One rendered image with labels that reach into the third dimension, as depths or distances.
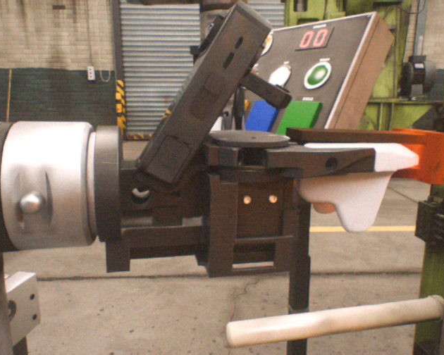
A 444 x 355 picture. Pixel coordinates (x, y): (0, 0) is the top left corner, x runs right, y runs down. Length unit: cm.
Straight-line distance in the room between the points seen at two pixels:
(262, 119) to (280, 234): 57
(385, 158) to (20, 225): 21
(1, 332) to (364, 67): 67
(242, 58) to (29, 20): 885
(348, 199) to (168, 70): 802
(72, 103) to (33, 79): 89
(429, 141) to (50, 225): 24
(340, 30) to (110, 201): 67
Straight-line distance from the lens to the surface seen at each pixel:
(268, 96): 60
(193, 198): 23
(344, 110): 73
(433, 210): 87
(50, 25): 889
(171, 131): 22
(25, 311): 71
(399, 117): 569
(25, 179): 22
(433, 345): 98
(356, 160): 24
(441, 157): 29
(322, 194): 25
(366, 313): 84
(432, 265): 94
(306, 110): 73
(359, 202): 26
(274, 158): 21
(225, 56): 22
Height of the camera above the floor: 106
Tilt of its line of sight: 13 degrees down
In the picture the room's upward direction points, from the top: straight up
